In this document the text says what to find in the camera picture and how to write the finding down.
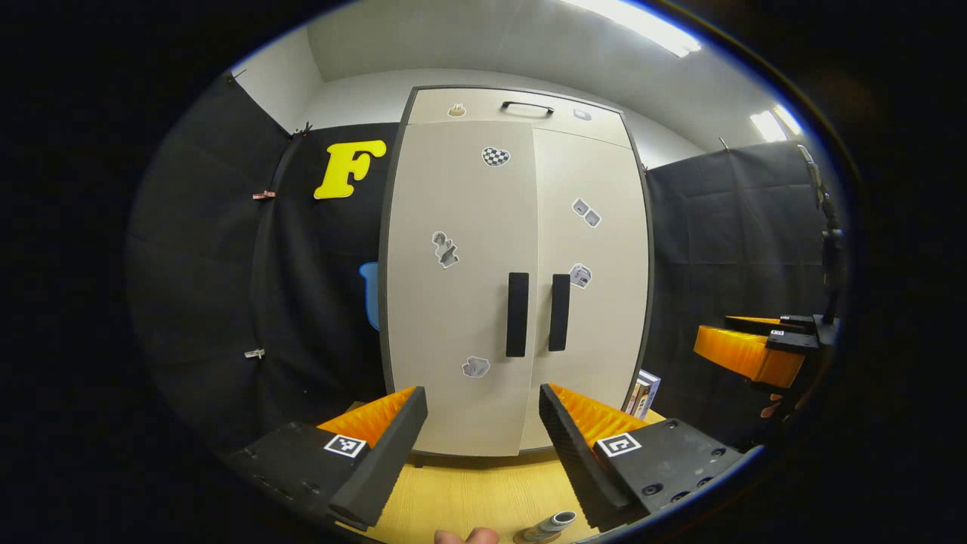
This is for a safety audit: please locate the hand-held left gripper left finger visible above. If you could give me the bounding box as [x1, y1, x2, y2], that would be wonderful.
[225, 386, 429, 530]

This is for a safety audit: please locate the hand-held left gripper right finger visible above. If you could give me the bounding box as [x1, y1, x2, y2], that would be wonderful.
[538, 382, 747, 533]

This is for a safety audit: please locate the white green label bottle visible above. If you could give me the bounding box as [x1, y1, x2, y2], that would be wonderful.
[521, 510, 578, 543]

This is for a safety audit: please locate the white cabinet door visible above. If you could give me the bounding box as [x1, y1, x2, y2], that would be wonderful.
[385, 120, 539, 459]
[521, 127, 653, 453]

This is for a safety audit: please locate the white and grey cabinet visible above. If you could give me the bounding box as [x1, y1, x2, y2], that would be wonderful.
[377, 84, 657, 462]

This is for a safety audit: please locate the white cabinet drawer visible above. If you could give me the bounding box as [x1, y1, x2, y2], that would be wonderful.
[407, 86, 632, 150]

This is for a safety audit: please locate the black stand pole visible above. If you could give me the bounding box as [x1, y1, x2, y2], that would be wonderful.
[796, 143, 848, 327]

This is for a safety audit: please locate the small ceiling light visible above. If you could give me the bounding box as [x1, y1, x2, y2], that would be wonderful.
[749, 103, 803, 144]

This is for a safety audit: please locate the black backdrop cloth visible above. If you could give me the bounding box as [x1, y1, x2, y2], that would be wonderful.
[123, 71, 841, 456]

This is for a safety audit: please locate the black door handle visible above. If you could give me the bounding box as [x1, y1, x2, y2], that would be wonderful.
[505, 271, 530, 359]
[548, 273, 572, 354]

